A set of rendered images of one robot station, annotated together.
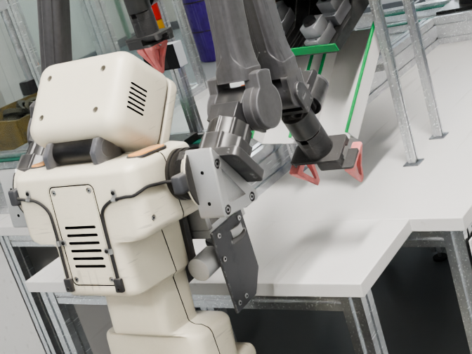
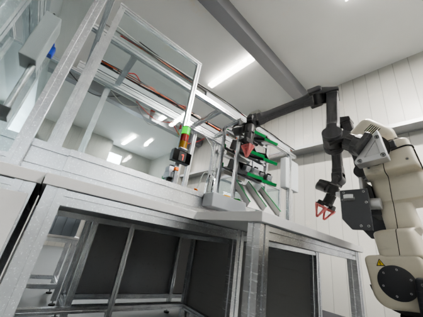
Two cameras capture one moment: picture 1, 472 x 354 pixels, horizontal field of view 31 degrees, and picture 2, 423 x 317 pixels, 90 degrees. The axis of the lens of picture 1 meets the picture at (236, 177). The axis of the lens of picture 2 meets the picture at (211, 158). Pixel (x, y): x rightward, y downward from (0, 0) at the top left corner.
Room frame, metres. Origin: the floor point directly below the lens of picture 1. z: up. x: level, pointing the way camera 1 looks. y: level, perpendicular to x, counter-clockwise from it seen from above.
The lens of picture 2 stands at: (1.92, 1.19, 0.75)
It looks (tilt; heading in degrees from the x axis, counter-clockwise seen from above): 22 degrees up; 285
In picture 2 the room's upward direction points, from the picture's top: 9 degrees clockwise
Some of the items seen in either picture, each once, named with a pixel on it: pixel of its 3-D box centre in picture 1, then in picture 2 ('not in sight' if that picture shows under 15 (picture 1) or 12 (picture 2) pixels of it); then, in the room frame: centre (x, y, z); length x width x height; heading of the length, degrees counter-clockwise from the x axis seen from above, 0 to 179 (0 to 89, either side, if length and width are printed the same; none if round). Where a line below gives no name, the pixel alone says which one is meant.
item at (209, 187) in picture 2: not in sight; (211, 187); (2.43, -0.95, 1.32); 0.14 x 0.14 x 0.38
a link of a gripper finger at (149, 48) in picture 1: (152, 55); (245, 149); (2.01, 0.11, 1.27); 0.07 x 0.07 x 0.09; 50
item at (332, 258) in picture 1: (250, 215); (257, 233); (1.92, 0.00, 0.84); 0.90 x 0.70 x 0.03; 53
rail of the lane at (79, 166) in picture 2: not in sight; (182, 198); (2.24, 0.33, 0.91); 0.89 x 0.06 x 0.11; 51
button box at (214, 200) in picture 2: not in sight; (225, 204); (2.07, 0.22, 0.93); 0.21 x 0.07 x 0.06; 51
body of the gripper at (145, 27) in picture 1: (145, 26); (248, 138); (2.00, 0.10, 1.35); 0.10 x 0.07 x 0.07; 50
